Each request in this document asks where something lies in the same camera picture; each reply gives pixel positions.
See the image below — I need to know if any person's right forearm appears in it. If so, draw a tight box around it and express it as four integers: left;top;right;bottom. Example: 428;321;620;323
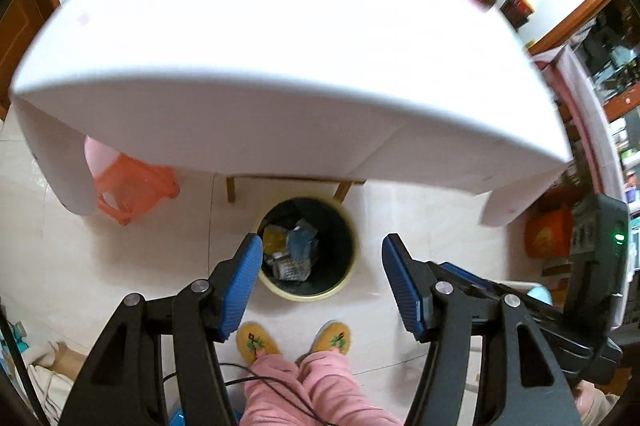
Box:
575;381;621;426

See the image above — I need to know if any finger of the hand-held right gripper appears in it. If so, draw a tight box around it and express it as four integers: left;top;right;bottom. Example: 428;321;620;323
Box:
439;262;506;302

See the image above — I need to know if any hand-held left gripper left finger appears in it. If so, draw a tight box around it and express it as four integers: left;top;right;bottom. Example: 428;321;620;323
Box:
59;233;264;426

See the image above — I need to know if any orange bucket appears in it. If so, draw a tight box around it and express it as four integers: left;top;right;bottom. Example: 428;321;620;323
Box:
524;206;573;259

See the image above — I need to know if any black cable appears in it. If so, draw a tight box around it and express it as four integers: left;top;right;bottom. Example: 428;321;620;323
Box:
160;361;346;426

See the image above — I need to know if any table with pink cloth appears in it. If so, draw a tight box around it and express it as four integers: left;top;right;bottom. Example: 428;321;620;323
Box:
530;41;631;217

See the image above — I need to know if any yellow-rimmed black trash bin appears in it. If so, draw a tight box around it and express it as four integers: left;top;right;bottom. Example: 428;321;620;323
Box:
255;195;360;304

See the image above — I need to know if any person's leg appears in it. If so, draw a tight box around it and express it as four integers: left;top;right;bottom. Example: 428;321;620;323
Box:
297;348;406;426
240;353;313;426

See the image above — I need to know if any tall dark basket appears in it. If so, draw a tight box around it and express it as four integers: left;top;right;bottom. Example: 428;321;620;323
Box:
500;0;533;29

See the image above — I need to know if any yellow embroidered slipper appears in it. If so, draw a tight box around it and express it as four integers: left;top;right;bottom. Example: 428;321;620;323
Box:
236;322;281;364
310;321;352;357

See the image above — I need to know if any person's right leg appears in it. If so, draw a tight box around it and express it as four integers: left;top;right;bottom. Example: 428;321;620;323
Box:
297;348;406;426

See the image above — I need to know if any brown wooden door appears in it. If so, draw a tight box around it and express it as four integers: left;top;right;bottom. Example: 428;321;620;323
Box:
0;0;61;117

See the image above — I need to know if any blue face mask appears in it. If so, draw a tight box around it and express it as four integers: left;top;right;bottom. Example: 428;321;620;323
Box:
287;221;321;262

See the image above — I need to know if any printed cartoon tablecloth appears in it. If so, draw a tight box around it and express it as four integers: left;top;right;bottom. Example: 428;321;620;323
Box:
10;0;573;227

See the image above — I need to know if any person's left leg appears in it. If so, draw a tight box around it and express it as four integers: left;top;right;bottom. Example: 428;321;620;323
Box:
240;353;313;426

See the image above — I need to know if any orange plastic stool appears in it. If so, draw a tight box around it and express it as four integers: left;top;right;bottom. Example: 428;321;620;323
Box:
95;153;181;227

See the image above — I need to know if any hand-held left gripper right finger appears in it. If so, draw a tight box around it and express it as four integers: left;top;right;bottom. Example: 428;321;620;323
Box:
381;233;583;426

